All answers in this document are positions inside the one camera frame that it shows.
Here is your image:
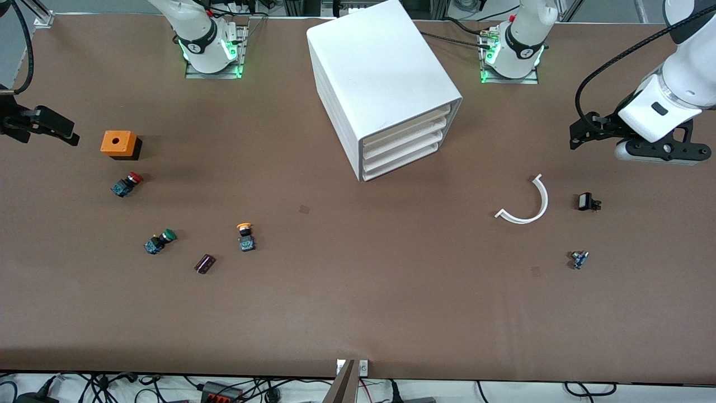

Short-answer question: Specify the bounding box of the orange capped push button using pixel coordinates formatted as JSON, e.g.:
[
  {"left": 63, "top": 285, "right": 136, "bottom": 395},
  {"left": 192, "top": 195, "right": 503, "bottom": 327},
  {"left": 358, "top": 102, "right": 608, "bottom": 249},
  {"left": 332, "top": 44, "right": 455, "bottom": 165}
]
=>
[{"left": 236, "top": 223, "right": 257, "bottom": 252}]

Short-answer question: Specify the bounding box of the red push button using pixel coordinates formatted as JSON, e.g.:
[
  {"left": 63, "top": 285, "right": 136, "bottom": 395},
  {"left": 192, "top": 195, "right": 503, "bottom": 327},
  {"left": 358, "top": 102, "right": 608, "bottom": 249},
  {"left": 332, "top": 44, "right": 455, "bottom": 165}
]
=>
[{"left": 111, "top": 172, "right": 144, "bottom": 198}]

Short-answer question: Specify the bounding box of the green push button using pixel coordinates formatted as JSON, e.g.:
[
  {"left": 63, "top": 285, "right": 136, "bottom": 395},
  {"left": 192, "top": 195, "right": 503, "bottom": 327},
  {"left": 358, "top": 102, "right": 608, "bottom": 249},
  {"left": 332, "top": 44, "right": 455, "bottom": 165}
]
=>
[{"left": 144, "top": 228, "right": 177, "bottom": 255}]

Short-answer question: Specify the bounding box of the orange box with hole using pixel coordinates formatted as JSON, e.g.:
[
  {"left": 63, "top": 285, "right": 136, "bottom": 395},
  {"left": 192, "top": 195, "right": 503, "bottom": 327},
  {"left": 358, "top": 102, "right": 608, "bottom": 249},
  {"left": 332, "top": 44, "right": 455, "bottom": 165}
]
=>
[{"left": 101, "top": 130, "right": 142, "bottom": 161}]

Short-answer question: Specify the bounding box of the white curved plastic piece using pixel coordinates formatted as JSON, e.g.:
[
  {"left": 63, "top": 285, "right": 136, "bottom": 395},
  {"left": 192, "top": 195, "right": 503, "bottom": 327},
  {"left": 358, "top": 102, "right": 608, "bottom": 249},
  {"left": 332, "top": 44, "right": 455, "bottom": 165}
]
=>
[{"left": 495, "top": 174, "right": 549, "bottom": 224}]

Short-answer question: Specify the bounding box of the black red power strip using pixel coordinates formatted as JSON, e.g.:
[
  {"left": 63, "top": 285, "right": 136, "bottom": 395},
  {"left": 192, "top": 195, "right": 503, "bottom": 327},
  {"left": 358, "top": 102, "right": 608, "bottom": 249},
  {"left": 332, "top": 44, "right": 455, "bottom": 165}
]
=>
[{"left": 201, "top": 382, "right": 244, "bottom": 403}]

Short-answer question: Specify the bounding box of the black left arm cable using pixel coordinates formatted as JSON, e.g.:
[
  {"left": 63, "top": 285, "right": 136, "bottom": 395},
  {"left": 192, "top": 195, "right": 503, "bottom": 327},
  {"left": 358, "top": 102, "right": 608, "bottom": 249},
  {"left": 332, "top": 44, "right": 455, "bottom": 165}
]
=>
[{"left": 576, "top": 6, "right": 716, "bottom": 126}]

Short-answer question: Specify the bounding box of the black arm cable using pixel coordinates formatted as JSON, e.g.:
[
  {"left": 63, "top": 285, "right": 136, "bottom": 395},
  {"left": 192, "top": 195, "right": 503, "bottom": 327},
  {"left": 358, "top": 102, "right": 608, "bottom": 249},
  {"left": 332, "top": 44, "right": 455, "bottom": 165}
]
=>
[
  {"left": 10, "top": 0, "right": 34, "bottom": 94},
  {"left": 576, "top": 6, "right": 716, "bottom": 126}
]

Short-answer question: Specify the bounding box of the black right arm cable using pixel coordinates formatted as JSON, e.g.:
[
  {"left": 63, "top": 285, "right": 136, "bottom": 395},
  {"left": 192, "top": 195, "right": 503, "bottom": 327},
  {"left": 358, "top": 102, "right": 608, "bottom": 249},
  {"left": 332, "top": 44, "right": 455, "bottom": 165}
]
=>
[{"left": 10, "top": 0, "right": 34, "bottom": 94}]

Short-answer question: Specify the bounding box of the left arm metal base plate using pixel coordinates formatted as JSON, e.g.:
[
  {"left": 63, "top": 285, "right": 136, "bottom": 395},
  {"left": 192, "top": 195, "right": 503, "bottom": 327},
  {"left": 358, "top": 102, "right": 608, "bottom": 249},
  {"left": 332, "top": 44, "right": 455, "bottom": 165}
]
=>
[{"left": 480, "top": 28, "right": 539, "bottom": 85}]

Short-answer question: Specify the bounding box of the aluminium frame profile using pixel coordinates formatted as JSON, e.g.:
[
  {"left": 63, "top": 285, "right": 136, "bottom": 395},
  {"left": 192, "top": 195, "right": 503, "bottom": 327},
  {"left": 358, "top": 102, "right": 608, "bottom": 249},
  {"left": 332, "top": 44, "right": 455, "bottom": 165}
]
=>
[{"left": 22, "top": 0, "right": 55, "bottom": 27}]

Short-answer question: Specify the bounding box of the black table cable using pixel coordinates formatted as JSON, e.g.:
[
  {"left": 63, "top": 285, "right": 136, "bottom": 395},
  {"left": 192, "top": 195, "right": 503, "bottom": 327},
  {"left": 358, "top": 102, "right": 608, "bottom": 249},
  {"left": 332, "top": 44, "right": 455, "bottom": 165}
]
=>
[{"left": 420, "top": 31, "right": 493, "bottom": 50}]

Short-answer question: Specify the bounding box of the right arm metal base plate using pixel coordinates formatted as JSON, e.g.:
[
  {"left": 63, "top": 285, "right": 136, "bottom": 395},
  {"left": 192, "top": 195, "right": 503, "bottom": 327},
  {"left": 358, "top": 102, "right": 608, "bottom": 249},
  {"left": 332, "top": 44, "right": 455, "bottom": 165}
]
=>
[{"left": 186, "top": 25, "right": 248, "bottom": 79}]

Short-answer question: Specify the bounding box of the looped black floor cable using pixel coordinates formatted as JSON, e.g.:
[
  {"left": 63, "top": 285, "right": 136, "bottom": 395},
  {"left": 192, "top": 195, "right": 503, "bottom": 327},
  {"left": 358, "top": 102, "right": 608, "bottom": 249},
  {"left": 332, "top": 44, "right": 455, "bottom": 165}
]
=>
[{"left": 564, "top": 382, "right": 617, "bottom": 398}]

